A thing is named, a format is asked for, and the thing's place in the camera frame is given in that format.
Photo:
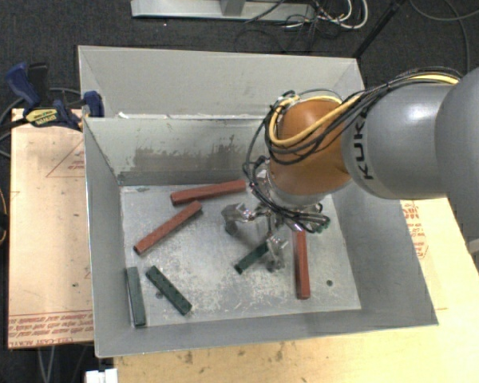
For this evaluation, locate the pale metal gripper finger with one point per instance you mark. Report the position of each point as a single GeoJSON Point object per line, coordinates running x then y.
{"type": "Point", "coordinates": [236, 213]}
{"type": "Point", "coordinates": [278, 249]}

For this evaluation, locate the brown cardboard board, red print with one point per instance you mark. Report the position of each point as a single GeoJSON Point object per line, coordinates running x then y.
{"type": "Point", "coordinates": [48, 230]}

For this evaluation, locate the dark green flat block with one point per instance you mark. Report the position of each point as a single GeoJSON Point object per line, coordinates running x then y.
{"type": "Point", "coordinates": [136, 297]}
{"type": "Point", "coordinates": [249, 259]}
{"type": "Point", "coordinates": [168, 290]}

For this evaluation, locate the red-brown flat block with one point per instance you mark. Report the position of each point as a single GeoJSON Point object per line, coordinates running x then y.
{"type": "Point", "coordinates": [167, 227]}
{"type": "Point", "coordinates": [302, 265]}
{"type": "Point", "coordinates": [207, 192]}

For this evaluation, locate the grey metal bin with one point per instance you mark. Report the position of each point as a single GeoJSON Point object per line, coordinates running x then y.
{"type": "Point", "coordinates": [207, 285]}

